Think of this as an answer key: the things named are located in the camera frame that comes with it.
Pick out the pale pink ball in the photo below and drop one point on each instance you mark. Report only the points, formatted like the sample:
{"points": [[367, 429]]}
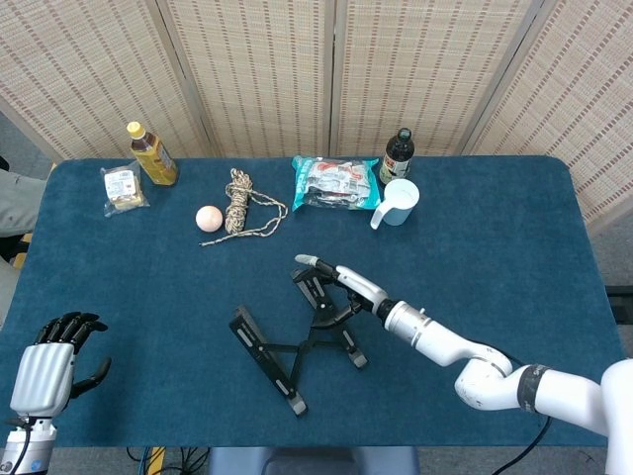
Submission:
{"points": [[209, 218]]}

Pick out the black metal rail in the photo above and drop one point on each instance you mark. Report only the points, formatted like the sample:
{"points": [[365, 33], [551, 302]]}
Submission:
{"points": [[620, 302]]}

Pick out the yellow label tea bottle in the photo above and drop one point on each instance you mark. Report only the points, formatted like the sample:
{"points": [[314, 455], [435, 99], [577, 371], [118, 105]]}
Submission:
{"points": [[155, 161]]}

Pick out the teal snack bag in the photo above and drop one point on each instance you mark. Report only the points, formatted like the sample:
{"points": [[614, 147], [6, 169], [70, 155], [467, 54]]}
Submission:
{"points": [[336, 185]]}

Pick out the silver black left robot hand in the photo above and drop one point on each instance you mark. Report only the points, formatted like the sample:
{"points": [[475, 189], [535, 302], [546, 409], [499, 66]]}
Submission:
{"points": [[42, 376]]}

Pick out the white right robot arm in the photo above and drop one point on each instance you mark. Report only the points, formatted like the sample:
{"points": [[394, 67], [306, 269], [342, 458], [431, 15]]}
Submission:
{"points": [[445, 341]]}

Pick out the clear wrapped pastry pack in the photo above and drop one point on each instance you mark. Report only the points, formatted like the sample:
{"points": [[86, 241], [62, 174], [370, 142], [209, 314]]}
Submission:
{"points": [[123, 190]]}

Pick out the dark bottle black cap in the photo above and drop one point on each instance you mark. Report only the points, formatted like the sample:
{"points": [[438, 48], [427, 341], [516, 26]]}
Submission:
{"points": [[395, 161]]}

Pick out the blue tablecloth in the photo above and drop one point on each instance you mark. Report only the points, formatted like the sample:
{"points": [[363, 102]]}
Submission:
{"points": [[470, 247]]}

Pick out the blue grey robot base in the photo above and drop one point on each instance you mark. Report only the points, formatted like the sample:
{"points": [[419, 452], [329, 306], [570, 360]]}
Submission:
{"points": [[311, 462]]}

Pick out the woven folding screen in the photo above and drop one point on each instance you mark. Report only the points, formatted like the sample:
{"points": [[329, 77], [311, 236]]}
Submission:
{"points": [[257, 74]]}

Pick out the person in grey clothing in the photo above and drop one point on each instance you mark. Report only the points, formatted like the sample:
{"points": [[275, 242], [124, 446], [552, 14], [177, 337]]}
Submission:
{"points": [[17, 203]]}

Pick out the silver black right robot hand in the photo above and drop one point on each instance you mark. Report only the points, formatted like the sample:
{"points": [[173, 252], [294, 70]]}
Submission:
{"points": [[363, 289]]}

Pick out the light blue measuring cup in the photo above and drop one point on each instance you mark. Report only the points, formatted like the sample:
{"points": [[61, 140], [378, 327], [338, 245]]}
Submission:
{"points": [[400, 203]]}

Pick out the black folding stand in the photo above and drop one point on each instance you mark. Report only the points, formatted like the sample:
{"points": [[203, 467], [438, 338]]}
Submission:
{"points": [[262, 349]]}

